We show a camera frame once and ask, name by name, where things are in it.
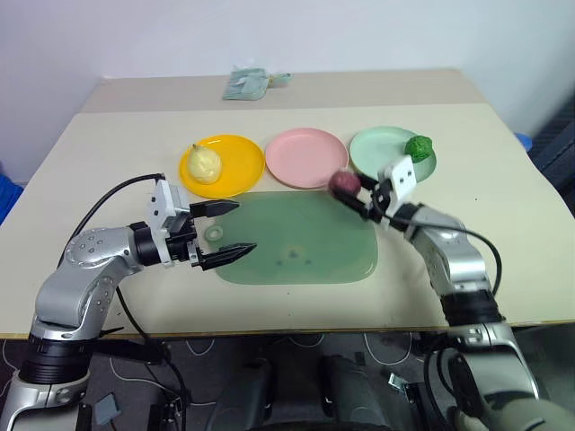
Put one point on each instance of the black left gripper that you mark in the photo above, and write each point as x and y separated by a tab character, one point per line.
180	244

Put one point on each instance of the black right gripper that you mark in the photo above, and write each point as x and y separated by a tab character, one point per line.
379	199

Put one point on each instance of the purple round toy item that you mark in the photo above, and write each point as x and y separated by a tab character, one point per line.
345	181

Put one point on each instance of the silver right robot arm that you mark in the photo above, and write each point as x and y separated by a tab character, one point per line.
458	260

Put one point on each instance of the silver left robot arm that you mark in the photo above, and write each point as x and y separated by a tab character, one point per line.
81	278

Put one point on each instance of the green round plate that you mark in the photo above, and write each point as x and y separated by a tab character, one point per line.
373	148

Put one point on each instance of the pink round plate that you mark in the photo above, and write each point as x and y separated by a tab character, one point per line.
305	157

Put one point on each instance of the yellow round plate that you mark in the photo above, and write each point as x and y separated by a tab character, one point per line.
238	161

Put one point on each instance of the yellow toy pear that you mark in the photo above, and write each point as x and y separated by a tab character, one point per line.
204	165

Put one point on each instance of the green rectangular tray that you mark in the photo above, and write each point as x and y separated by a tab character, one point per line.
292	233

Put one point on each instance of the green toy vegetable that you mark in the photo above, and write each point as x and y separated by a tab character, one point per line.
419	148

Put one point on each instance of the small clear plastic bag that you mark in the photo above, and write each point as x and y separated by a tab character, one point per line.
279	79

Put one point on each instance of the clear bag with teal contents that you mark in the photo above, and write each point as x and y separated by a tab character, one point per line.
245	84

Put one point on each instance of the dark rounded shape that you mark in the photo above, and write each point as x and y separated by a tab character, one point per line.
242	395
359	395

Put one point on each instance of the small blue object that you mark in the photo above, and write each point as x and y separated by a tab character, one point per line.
525	141

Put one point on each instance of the dark slatted object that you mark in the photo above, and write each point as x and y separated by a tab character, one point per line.
554	143

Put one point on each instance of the small grey box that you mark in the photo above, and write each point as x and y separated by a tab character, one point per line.
107	408

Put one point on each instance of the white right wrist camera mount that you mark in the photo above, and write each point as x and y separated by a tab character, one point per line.
402	175

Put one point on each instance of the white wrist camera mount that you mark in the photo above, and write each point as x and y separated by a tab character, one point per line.
164	202
402	175

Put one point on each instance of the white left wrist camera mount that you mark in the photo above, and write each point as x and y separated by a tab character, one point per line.
164	202

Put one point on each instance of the black under-table frame bar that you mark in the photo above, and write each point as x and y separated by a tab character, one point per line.
130	350

